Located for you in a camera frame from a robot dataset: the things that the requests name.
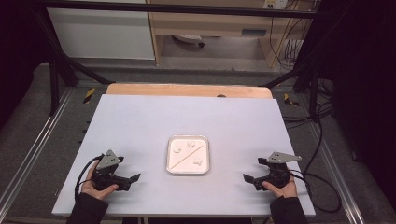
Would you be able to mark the chair base with wheel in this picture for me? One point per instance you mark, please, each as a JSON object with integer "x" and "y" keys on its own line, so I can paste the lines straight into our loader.
{"x": 188, "y": 38}

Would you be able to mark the person's left hand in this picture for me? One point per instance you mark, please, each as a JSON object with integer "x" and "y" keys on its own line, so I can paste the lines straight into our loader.
{"x": 93, "y": 189}

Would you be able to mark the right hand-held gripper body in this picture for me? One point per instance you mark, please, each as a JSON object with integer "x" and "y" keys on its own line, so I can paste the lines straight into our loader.
{"x": 278, "y": 174}

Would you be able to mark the white food piece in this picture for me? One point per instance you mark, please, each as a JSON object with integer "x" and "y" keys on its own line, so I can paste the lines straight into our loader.
{"x": 190, "y": 143}
{"x": 177, "y": 149}
{"x": 197, "y": 161}

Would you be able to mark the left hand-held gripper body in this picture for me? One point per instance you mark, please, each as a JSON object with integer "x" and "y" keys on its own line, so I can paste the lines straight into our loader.
{"x": 107, "y": 161}

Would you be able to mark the black frame crossbar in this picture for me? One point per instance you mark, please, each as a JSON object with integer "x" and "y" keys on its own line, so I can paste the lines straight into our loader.
{"x": 174, "y": 8}

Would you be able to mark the dark curtain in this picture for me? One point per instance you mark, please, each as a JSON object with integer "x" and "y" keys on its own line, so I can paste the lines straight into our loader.
{"x": 364, "y": 77}
{"x": 18, "y": 46}

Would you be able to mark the light wooden desk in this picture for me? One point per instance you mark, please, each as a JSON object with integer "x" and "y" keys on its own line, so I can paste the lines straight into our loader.
{"x": 211, "y": 23}

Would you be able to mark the white cabinet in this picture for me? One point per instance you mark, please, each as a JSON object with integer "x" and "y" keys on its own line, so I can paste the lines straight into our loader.
{"x": 99, "y": 34}

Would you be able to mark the white table board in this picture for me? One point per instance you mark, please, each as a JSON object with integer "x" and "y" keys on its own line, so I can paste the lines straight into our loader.
{"x": 140, "y": 124}

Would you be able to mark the wooden table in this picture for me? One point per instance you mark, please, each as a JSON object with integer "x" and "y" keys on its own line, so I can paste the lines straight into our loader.
{"x": 186, "y": 90}

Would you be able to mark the person's right hand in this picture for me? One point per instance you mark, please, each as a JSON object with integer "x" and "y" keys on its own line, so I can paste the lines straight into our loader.
{"x": 285, "y": 191}

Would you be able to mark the square metal tray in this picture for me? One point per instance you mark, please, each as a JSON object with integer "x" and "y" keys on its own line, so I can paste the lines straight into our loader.
{"x": 183, "y": 169}

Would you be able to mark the black frame stand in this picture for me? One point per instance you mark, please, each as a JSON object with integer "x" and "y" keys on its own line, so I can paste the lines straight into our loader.
{"x": 54, "y": 84}
{"x": 313, "y": 87}

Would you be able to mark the white power outlet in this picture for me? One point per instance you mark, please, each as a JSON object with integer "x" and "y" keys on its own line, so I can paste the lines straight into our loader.
{"x": 275, "y": 3}

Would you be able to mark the aluminium floor rail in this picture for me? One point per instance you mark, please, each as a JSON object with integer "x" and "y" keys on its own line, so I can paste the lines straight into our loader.
{"x": 34, "y": 144}
{"x": 339, "y": 180}

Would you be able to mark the yellow black tape strip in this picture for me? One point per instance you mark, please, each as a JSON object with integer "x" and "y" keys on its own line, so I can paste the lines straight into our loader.
{"x": 89, "y": 95}
{"x": 290, "y": 101}

